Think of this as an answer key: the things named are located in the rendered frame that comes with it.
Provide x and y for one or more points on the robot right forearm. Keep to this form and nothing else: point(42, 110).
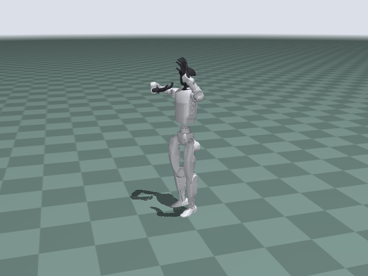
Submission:
point(154, 85)

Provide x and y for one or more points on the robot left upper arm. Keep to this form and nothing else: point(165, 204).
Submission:
point(197, 97)

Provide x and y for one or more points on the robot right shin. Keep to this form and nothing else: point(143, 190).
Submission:
point(180, 184)

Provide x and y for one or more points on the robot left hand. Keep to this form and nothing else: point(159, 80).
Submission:
point(183, 66)

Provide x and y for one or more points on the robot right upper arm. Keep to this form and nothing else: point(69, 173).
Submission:
point(170, 91)

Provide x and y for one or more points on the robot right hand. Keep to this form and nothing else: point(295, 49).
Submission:
point(162, 89)

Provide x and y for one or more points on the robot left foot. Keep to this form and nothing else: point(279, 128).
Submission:
point(189, 211)

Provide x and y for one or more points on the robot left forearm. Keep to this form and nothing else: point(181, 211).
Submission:
point(191, 83)

